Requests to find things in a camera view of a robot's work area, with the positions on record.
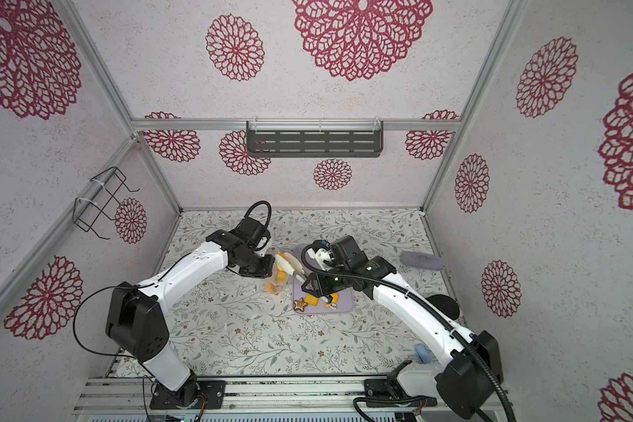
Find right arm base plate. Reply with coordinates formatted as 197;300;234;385
363;378;438;407

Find grey fabric glasses case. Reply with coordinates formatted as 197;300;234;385
400;251;444;272

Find orange fish cookie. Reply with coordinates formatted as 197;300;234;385
325;293;339;309

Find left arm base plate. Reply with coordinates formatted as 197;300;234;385
149;380;227;411

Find star chocolate cookie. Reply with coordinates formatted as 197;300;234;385
293;298;309;313

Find white silicone tongs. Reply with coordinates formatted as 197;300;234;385
274;252;331;302

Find yellow waffle square cookie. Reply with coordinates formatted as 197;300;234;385
305;295;319;307

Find clear resealable bag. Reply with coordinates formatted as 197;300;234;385
265;263;290;295

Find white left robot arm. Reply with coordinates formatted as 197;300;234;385
105;216;274;408

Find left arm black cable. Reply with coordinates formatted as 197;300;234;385
242;199;273;251

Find black wire wall rack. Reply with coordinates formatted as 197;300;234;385
71;166;139;241

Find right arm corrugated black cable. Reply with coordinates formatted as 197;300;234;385
300;242;518;422

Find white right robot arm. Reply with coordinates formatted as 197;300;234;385
299;236;516;421

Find grey slotted wall shelf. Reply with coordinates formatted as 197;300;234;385
246;121;384;158

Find lavender plastic tray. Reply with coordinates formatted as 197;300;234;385
292;243;355;316

